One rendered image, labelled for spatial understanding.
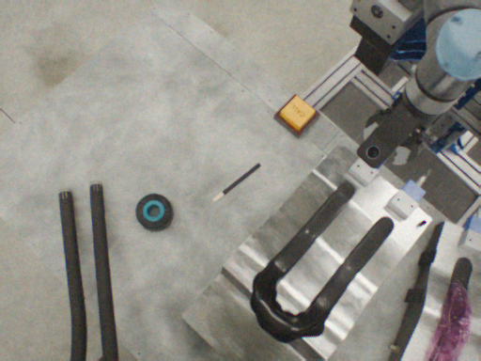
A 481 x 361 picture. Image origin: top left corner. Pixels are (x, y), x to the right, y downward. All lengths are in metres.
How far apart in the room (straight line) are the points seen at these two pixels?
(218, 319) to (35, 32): 1.81
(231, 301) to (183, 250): 0.17
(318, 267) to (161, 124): 0.50
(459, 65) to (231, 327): 0.63
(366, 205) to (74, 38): 1.72
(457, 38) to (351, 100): 1.29
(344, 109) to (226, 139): 0.84
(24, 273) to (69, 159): 0.93
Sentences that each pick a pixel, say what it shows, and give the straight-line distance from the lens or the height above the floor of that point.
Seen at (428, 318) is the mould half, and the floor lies 0.90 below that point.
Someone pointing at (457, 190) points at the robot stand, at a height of 0.21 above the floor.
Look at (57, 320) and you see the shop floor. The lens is 1.93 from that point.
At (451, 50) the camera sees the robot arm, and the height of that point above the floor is 1.35.
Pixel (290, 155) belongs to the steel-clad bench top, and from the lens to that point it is 1.08.
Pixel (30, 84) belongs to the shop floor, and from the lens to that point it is 2.28.
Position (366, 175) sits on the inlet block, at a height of 0.92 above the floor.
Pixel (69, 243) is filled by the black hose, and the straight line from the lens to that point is 1.03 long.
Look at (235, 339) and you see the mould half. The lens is 0.94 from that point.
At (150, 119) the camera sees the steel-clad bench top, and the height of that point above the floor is 0.80.
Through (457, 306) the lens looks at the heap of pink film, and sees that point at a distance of 1.00.
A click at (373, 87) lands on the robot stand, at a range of 1.90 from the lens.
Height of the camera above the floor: 1.80
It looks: 73 degrees down
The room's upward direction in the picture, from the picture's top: 5 degrees clockwise
